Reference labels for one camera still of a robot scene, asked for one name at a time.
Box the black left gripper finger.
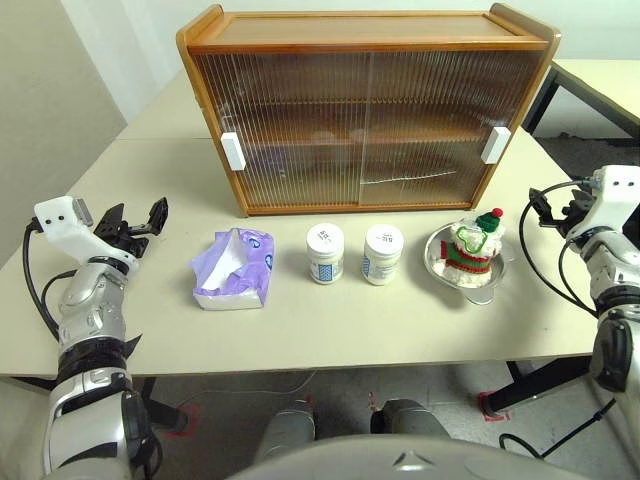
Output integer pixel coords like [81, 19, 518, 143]
[97, 202, 127, 236]
[146, 197, 170, 236]

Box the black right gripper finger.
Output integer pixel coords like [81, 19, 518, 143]
[528, 187, 557, 227]
[568, 188, 596, 216]

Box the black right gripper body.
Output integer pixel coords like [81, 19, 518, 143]
[552, 207, 596, 241]

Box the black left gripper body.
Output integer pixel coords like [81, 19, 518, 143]
[92, 222, 151, 259]

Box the white door handle block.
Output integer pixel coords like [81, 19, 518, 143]
[220, 130, 248, 173]
[480, 125, 511, 165]

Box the white plush with knit sweater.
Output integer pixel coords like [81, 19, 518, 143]
[433, 206, 507, 289]

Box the purple tissue pack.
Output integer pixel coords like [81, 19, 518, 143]
[188, 227, 278, 312]

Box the cracked ribbed clear sliding door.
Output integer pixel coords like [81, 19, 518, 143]
[358, 48, 547, 207]

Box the white lidded plastic jar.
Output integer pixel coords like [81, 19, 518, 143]
[305, 222, 347, 286]
[360, 224, 404, 287]

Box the wooden cabinet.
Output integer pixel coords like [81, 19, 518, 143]
[175, 2, 562, 218]

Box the stainless steel bowl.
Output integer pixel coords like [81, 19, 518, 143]
[423, 221, 513, 306]

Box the black table leg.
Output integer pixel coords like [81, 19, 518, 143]
[142, 377, 184, 436]
[487, 358, 594, 420]

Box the grey right robot leg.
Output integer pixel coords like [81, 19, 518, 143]
[369, 397, 454, 444]

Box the grey robot leg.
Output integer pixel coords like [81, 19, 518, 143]
[254, 397, 317, 469]
[369, 397, 454, 444]

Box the grey left robot leg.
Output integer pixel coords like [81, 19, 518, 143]
[254, 397, 317, 469]

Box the grey robot torso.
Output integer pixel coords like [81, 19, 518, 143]
[222, 433, 640, 480]

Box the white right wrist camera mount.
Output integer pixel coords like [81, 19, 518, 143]
[581, 164, 640, 236]

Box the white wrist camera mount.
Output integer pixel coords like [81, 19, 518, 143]
[581, 164, 640, 236]
[33, 197, 140, 275]

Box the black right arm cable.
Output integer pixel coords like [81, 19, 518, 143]
[518, 180, 601, 317]

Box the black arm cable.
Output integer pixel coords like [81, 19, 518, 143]
[518, 180, 601, 317]
[21, 218, 76, 347]

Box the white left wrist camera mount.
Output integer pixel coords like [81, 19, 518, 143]
[33, 197, 140, 275]

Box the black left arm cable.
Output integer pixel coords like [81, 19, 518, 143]
[21, 218, 76, 347]

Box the beige table with black frame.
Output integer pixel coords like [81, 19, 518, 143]
[522, 58, 640, 149]

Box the black right shoulder cable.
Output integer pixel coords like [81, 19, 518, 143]
[499, 397, 617, 459]

